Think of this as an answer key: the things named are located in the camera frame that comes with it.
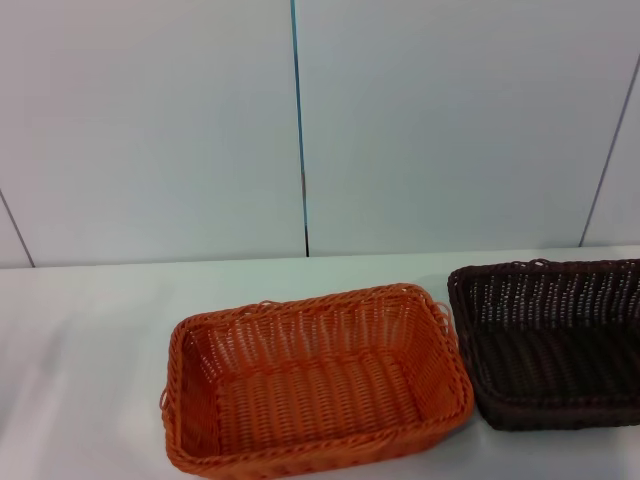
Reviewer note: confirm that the dark brown woven basket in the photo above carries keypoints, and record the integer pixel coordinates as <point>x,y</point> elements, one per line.
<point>555,360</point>

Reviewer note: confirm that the orange woven plastic basket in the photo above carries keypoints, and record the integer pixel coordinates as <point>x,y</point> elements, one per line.
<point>320,395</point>

